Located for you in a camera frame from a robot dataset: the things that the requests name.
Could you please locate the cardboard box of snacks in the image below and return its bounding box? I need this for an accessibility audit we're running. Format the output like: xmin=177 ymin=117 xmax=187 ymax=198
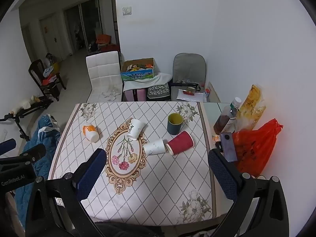
xmin=120 ymin=57 xmax=155 ymax=81

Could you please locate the white cloth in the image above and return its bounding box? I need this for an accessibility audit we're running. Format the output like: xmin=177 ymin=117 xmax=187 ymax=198
xmin=123 ymin=72 xmax=173 ymax=91

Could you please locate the red paper cup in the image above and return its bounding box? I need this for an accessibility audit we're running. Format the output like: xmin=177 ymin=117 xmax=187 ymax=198
xmin=165 ymin=131 xmax=194 ymax=156

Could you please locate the black exercise machine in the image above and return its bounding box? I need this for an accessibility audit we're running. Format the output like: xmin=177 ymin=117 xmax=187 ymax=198
xmin=0 ymin=96 xmax=54 ymax=142

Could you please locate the orange box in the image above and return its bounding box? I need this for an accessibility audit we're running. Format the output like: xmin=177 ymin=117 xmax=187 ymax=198
xmin=96 ymin=35 xmax=111 ymax=45

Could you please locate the orange and white paper cup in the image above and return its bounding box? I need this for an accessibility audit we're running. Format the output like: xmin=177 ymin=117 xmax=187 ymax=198
xmin=82 ymin=123 xmax=99 ymax=143

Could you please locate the grey padded chair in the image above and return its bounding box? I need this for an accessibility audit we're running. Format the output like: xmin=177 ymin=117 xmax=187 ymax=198
xmin=170 ymin=53 xmax=207 ymax=102

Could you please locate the white paper cup black print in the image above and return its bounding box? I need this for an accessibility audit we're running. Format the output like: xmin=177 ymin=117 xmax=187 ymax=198
xmin=127 ymin=119 xmax=146 ymax=140

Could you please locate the dark wooden chair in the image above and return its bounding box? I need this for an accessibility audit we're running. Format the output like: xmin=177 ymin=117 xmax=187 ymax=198
xmin=28 ymin=59 xmax=67 ymax=102

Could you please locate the purple smartphone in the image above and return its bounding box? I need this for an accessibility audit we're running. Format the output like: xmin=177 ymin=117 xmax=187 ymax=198
xmin=219 ymin=132 xmax=238 ymax=163

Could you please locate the cardboard sheet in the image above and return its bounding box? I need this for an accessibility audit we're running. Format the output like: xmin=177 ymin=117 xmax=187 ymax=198
xmin=207 ymin=81 xmax=221 ymax=103

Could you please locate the red plastic bag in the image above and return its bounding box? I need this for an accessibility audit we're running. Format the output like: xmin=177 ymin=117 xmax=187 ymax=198
xmin=231 ymin=118 xmax=284 ymax=176

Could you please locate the floral diamond pattern tablecloth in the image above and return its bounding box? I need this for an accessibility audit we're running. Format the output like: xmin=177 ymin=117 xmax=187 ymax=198
xmin=47 ymin=101 xmax=218 ymax=228

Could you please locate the white padded chair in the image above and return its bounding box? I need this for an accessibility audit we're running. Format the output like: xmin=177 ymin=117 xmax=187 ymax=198
xmin=86 ymin=51 xmax=123 ymax=102

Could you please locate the dark teal mug yellow inside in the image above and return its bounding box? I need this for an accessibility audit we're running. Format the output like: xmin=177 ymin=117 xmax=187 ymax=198
xmin=167 ymin=113 xmax=184 ymax=135

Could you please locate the black and white patterned bag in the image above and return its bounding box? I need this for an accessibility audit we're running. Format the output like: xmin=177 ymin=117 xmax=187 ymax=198
xmin=147 ymin=83 xmax=171 ymax=101

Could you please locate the yellow plastic bag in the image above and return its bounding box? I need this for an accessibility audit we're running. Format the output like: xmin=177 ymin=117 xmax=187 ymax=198
xmin=236 ymin=84 xmax=266 ymax=131

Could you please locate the plain white paper cup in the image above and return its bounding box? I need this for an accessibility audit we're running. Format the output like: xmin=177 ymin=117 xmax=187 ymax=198
xmin=144 ymin=139 xmax=165 ymax=156

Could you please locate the pink suitcase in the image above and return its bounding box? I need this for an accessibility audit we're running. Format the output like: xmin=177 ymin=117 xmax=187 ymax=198
xmin=124 ymin=89 xmax=147 ymax=102

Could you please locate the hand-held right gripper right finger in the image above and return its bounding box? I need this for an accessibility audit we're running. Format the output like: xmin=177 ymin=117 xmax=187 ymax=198
xmin=207 ymin=149 xmax=289 ymax=237

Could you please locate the blue denim cloth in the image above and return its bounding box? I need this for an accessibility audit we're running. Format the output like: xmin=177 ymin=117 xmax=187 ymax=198
xmin=13 ymin=114 xmax=61 ymax=205

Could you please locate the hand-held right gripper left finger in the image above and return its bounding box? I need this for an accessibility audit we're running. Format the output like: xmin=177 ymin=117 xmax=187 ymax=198
xmin=26 ymin=148 xmax=107 ymax=237

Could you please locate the plastic bottle with white cap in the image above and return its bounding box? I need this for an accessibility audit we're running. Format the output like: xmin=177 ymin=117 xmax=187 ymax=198
xmin=213 ymin=97 xmax=242 ymax=135

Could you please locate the white paper sheet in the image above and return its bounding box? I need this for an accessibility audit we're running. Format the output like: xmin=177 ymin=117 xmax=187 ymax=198
xmin=177 ymin=89 xmax=207 ymax=103

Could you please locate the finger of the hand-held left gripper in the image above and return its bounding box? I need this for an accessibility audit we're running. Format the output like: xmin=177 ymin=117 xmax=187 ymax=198
xmin=0 ymin=143 xmax=46 ymax=165
xmin=0 ymin=139 xmax=17 ymax=155

